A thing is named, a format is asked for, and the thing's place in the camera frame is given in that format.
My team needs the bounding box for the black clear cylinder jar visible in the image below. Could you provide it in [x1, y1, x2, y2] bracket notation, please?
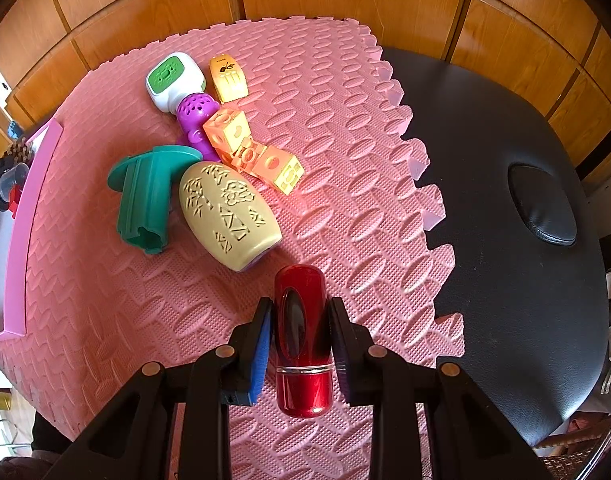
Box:
[0, 162, 31, 211]

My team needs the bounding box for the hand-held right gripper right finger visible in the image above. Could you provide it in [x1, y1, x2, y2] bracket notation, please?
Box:
[327, 296, 553, 480]

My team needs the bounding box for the black oval cushion plug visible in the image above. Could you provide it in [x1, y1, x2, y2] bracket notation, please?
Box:
[508, 164, 579, 246]

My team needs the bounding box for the matte red plastic piece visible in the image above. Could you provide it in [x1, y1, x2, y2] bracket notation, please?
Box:
[8, 185, 26, 218]

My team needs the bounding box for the pink storage box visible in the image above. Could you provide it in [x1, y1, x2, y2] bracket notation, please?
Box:
[0, 122, 65, 338]

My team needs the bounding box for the black padded massage table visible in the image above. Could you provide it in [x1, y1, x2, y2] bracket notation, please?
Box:
[380, 47, 611, 448]

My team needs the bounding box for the orange perforated cube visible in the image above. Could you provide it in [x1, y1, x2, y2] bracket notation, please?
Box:
[228, 140, 266, 176]
[202, 108, 251, 158]
[258, 146, 305, 196]

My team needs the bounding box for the brown hairbrush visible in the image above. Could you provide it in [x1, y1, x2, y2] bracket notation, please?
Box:
[0, 142, 33, 181]

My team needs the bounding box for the yellow mouse-shaped toy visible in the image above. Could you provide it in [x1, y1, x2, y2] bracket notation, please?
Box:
[208, 54, 249, 104]

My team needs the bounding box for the green plastic spool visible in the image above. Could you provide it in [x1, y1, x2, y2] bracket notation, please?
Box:
[108, 145, 202, 257]

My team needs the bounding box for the white green plug-in device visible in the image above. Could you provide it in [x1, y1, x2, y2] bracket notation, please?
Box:
[145, 53, 207, 114]

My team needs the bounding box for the pink foam mat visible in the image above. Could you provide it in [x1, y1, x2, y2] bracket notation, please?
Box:
[0, 16, 466, 480]

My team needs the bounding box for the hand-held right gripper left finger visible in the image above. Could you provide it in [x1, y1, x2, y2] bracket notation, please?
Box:
[40, 297, 276, 480]

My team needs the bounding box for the brown wicker furniture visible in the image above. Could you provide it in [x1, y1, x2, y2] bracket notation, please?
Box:
[535, 410, 611, 480]

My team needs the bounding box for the purple perforated toy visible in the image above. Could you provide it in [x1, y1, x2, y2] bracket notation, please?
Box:
[175, 92, 221, 162]

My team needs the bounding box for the shiny red cylinder bottle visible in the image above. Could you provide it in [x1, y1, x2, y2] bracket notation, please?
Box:
[274, 264, 333, 418]

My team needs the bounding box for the beige carved vase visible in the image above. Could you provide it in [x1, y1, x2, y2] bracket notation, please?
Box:
[178, 161, 282, 273]

